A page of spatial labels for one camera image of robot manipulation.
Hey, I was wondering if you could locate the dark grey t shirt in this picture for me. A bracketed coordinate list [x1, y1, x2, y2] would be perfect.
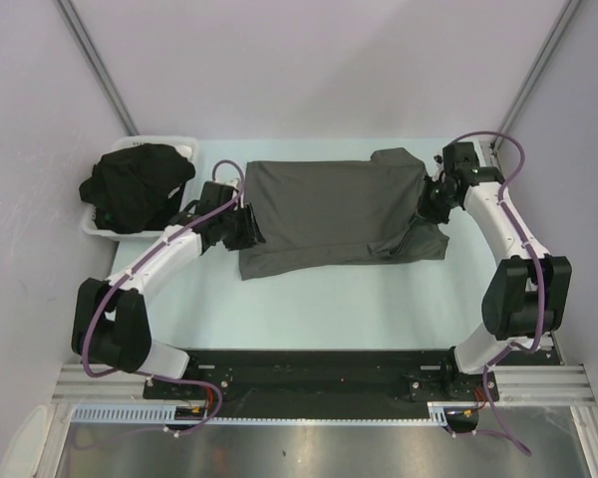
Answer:
[238, 147, 449, 280]

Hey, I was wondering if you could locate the white t shirt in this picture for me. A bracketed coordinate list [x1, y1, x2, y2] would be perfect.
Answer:
[166, 142, 195, 198]

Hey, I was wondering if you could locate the black t shirt pile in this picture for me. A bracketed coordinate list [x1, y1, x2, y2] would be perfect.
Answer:
[79, 143, 193, 233]

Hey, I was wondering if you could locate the white plastic laundry bin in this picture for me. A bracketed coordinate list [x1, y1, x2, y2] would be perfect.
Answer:
[81, 135, 200, 241]

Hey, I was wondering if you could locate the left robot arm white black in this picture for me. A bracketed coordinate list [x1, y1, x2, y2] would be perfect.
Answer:
[71, 179, 265, 398]

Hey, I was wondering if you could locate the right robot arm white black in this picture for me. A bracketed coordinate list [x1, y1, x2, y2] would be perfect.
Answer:
[417, 167, 572, 399]

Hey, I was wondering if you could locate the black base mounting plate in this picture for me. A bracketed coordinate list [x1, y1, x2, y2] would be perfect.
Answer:
[144, 348, 562, 405]

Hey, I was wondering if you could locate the aluminium right corner post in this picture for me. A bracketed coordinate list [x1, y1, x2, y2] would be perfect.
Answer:
[497, 0, 586, 135]

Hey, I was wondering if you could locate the aluminium corner post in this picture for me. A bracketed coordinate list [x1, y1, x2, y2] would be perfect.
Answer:
[53, 0, 139, 136]
[497, 0, 586, 135]

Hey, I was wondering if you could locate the aluminium front frame rail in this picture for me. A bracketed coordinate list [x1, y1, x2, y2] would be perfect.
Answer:
[51, 364, 596, 407]

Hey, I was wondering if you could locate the light blue cable duct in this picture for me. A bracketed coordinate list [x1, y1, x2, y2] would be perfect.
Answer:
[72, 404, 448, 427]

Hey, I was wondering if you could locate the aluminium left corner post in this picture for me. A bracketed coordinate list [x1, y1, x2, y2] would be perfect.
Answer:
[53, 0, 139, 136]

